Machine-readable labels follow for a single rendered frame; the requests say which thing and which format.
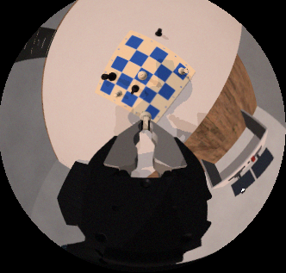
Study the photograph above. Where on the blue and cream chessboard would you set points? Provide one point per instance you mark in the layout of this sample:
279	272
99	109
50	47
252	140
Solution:
138	53

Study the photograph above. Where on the white chess rook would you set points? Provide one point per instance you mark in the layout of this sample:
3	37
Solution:
182	71

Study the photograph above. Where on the white pawn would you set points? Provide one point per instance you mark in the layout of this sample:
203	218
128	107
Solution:
118	93

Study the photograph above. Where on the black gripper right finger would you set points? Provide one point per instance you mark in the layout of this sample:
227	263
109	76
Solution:
171	154

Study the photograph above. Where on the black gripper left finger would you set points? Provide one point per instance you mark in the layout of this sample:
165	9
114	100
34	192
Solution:
119	153

